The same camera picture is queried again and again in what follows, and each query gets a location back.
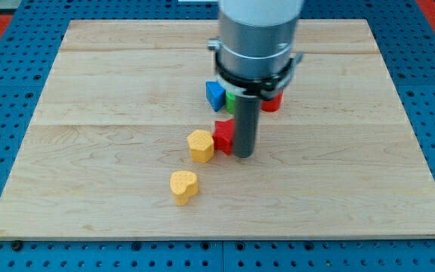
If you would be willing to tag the light wooden board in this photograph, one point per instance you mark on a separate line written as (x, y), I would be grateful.
(338, 161)

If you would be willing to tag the green block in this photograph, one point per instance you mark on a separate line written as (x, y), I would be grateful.
(230, 100)

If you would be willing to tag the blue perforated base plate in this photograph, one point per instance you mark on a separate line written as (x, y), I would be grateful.
(28, 47)

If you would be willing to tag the yellow hexagon block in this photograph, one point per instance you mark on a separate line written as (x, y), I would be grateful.
(201, 146)

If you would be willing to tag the yellow heart block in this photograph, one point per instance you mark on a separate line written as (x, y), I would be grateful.
(184, 185)

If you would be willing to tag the red cylinder block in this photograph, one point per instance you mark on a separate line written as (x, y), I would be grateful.
(272, 105)

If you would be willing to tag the blue triangle block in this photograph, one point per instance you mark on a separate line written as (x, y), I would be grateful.
(215, 95)

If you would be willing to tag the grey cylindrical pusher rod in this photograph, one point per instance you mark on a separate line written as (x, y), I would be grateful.
(246, 116)

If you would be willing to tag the red star block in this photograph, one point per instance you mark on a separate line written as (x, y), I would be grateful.
(223, 135)

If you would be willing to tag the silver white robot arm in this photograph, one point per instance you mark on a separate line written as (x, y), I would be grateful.
(253, 59)

